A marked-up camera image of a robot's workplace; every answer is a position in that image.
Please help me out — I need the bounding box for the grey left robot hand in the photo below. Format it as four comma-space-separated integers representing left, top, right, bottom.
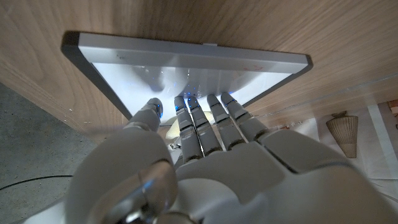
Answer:
65, 91, 398, 224

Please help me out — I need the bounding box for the small whiteboard with dark frame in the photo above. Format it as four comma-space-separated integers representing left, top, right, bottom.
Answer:
61, 30, 313, 121

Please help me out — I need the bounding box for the pale yellow sponge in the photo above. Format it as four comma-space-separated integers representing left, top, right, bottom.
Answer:
164, 111, 215, 141

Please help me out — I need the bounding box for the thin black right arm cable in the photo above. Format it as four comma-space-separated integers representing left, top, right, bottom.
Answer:
0, 175, 74, 191

